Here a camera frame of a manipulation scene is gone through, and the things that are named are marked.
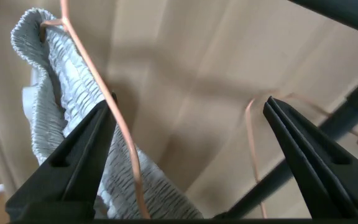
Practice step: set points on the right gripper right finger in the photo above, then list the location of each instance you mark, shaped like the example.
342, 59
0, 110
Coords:
331, 193

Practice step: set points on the pale grey shorts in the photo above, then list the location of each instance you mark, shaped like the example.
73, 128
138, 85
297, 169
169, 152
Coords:
73, 84

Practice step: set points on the beige curtain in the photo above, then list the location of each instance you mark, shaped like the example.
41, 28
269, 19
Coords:
197, 62

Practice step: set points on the black clothes rack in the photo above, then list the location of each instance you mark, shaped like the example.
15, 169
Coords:
353, 12

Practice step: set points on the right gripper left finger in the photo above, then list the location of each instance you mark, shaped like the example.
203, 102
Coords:
57, 193

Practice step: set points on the pink clothes hanger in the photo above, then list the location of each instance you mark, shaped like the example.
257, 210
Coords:
251, 140
89, 63

